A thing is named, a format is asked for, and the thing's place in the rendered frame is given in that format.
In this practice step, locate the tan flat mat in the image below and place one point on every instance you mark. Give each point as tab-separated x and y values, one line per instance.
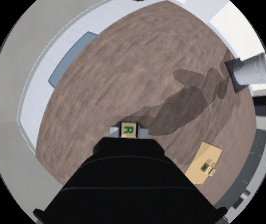
206	153

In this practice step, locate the small tan block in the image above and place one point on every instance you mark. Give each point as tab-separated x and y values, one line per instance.
211	172
206	168
128	129

